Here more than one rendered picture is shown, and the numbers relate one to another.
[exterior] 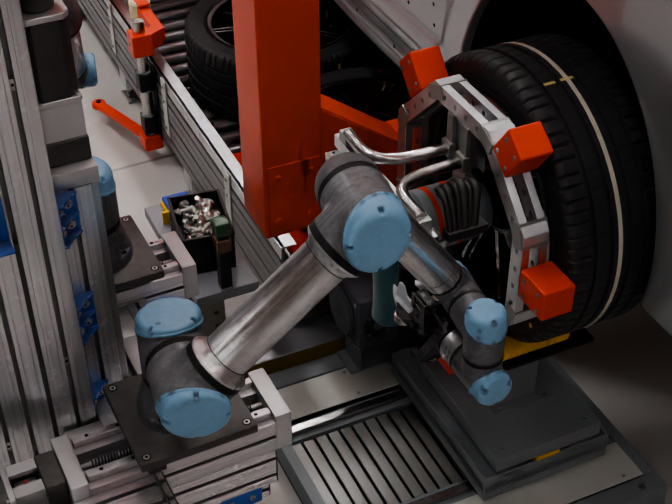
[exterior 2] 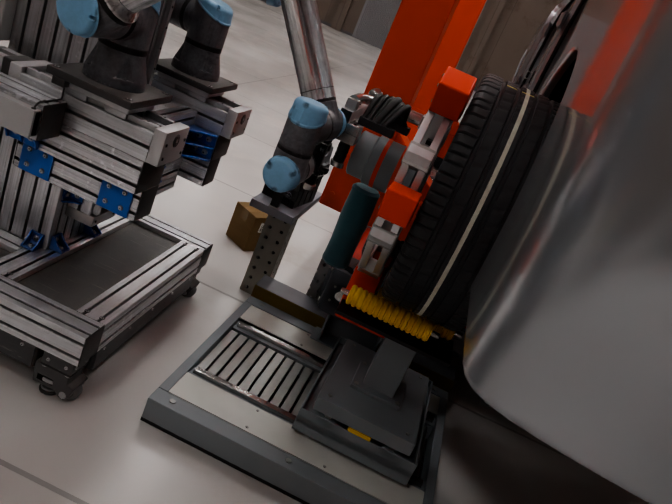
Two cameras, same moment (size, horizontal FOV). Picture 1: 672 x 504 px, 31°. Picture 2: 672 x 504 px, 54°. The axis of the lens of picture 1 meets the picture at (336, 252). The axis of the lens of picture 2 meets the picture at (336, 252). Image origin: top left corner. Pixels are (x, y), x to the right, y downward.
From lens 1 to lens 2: 1.67 m
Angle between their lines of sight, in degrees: 31
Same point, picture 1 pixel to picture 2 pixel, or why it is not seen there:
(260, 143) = not seen: hidden behind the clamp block
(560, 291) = (402, 196)
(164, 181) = not seen: hidden behind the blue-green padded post
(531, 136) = (461, 78)
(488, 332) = (298, 110)
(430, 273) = (304, 72)
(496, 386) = (280, 167)
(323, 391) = (284, 329)
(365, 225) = not seen: outside the picture
